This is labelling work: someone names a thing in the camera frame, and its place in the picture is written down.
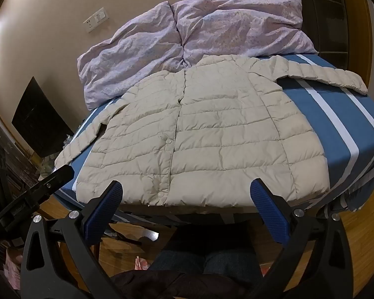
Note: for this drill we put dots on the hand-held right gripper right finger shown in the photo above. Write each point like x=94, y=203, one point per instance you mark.
x=269, y=211

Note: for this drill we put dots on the purple floral duvet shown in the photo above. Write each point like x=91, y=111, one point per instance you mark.
x=143, y=53

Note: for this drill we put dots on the dark cloth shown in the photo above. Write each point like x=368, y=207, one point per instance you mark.
x=190, y=286

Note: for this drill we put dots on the bed with blue striped sheet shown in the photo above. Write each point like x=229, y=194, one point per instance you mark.
x=330, y=124

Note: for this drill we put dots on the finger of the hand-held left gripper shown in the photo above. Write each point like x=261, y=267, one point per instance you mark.
x=50, y=184

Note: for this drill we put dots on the white wall socket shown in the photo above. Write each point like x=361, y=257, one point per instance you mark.
x=89, y=25

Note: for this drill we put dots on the black flat monitor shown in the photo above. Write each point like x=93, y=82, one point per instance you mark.
x=39, y=115

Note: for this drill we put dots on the dark wardrobe door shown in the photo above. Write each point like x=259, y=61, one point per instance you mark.
x=330, y=12

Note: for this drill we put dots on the black chair base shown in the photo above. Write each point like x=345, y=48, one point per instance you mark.
x=140, y=236

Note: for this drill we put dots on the beige puffer jacket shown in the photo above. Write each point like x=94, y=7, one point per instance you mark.
x=205, y=130

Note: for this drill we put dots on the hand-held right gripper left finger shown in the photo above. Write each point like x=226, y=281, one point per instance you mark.
x=101, y=208

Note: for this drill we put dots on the person's legs in jeans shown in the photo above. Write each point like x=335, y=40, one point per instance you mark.
x=180, y=260

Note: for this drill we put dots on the brown wooden cabinet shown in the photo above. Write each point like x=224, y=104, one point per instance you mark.
x=21, y=174

